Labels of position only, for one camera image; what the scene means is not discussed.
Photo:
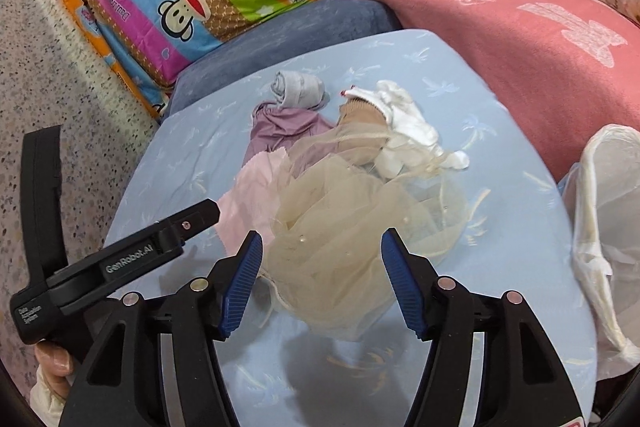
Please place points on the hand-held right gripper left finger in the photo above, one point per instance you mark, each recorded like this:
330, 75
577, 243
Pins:
245, 277

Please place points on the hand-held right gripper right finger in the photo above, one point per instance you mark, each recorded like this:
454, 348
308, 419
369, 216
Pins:
400, 287

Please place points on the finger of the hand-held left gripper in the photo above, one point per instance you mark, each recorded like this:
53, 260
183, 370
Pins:
42, 187
195, 217

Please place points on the pale pink cloth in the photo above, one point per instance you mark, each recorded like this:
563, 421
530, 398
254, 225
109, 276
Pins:
250, 202

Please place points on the beige tulle mesh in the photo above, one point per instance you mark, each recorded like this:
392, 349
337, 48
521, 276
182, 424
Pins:
340, 247

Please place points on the purple cloth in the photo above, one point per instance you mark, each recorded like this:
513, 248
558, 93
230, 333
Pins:
285, 132

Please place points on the white sock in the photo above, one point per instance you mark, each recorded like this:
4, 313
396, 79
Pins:
405, 127

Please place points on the grey sock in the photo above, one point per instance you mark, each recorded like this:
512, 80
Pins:
300, 89

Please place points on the tan sock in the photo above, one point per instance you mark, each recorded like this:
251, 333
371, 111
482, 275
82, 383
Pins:
360, 119

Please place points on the white lined waste bin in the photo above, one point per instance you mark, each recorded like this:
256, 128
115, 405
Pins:
605, 217

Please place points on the person's left forearm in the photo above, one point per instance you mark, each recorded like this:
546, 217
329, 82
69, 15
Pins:
47, 402

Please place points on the person's left hand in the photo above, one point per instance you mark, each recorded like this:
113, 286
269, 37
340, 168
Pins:
52, 359

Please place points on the light blue patterned tablecloth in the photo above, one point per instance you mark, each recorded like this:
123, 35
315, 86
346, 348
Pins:
500, 207

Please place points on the blue-grey sofa cushion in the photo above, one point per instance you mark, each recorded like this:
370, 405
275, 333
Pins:
300, 27

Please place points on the pink blanket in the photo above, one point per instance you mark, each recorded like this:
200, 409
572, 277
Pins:
525, 57

